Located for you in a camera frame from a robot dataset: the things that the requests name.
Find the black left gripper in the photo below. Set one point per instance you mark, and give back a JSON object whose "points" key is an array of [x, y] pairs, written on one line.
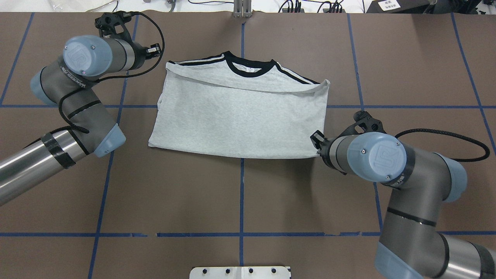
{"points": [[140, 55]]}

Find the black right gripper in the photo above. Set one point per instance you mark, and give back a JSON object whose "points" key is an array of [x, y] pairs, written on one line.
{"points": [[326, 149]]}

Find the grey cartoon print t-shirt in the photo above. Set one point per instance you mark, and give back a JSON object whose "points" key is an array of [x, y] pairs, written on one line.
{"points": [[228, 106]]}

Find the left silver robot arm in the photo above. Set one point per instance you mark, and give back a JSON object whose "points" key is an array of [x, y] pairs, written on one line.
{"points": [[67, 83]]}

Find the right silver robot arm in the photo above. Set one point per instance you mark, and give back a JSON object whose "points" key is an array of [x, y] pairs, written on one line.
{"points": [[409, 246]]}

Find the clear plastic bag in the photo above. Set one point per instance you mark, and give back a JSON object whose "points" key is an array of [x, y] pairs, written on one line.
{"points": [[79, 5]]}

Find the black power adapter box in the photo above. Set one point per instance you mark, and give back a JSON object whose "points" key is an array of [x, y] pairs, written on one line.
{"points": [[400, 6]]}

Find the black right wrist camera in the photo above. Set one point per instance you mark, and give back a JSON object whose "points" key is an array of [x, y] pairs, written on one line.
{"points": [[363, 123]]}

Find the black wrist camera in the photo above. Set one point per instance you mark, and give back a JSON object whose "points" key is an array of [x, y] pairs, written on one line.
{"points": [[112, 25], [363, 123]]}

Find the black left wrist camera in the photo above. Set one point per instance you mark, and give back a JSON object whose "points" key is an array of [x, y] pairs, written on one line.
{"points": [[112, 25]]}

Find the aluminium frame post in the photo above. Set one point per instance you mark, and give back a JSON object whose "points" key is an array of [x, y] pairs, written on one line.
{"points": [[242, 8]]}

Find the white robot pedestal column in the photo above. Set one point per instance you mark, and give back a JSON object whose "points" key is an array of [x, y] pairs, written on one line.
{"points": [[241, 272]]}

